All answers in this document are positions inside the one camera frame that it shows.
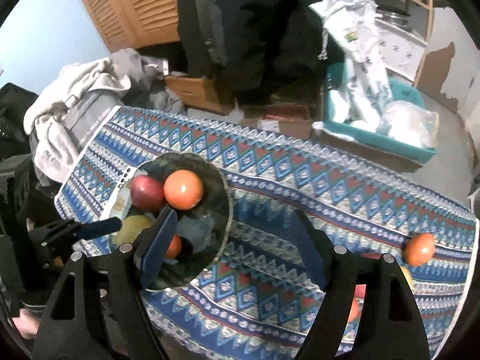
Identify wooden louvered wardrobe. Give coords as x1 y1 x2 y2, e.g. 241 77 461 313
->
81 0 180 53

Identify dark glass fruit bowl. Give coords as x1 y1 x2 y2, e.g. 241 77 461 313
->
103 153 233 292

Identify big dark red apple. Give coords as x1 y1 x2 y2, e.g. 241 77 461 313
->
361 252 382 259

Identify large orange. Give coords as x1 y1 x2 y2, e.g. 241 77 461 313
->
403 233 435 267

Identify yellow pear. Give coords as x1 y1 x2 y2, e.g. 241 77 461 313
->
400 266 413 289

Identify white printed plastic bag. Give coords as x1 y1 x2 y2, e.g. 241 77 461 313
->
309 0 393 130

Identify blue patterned tablecloth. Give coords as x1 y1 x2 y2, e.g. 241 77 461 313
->
54 105 480 360

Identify wooden shelf rack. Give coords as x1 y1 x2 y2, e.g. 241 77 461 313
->
348 0 436 87

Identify white patterned box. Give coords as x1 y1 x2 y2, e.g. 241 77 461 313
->
376 20 427 81

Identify dark hanging coats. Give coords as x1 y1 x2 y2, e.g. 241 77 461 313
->
177 0 344 104

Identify clear plastic bag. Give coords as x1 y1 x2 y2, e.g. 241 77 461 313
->
377 100 439 149

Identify cardboard box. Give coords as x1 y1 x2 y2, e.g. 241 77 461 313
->
239 103 312 139

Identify person's left hand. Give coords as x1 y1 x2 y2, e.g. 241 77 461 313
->
12 309 40 340

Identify wooden drawer box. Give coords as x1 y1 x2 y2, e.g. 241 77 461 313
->
164 76 224 115

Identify orange fruit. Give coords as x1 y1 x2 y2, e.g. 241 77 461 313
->
163 169 204 211

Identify small red apple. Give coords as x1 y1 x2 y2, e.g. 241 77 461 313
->
130 175 165 212

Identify teal plastic bin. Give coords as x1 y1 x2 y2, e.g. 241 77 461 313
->
323 63 439 164

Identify white grey clothes pile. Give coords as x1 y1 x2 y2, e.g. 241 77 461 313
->
24 48 185 187

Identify yellow green apple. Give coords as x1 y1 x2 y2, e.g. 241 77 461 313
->
113 214 154 245

